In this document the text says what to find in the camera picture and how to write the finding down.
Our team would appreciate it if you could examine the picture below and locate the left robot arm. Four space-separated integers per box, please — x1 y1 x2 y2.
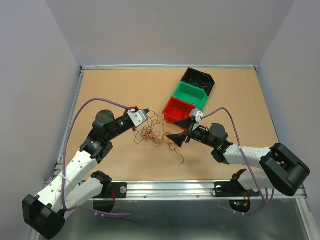
22 107 149 240

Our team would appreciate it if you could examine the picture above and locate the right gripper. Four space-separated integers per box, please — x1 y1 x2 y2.
166 115 217 149

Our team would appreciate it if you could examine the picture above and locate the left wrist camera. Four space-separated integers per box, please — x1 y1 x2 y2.
127 108 150 128

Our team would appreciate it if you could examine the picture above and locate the green plastic bin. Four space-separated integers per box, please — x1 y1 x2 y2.
172 81 208 111

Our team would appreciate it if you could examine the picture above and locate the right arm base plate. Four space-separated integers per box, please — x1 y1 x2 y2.
211 181 260 214

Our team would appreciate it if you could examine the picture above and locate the aluminium mounting rail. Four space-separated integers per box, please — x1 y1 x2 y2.
41 177 308 201

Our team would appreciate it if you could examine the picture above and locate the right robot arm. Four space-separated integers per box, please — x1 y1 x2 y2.
167 117 311 197

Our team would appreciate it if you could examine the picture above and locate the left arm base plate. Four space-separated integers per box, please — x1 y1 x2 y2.
92 182 128 213

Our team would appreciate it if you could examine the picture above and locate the black plastic bin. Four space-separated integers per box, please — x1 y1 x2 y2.
180 67 215 97

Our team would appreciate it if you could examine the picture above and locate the red plastic bin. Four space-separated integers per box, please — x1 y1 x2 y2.
162 97 196 124

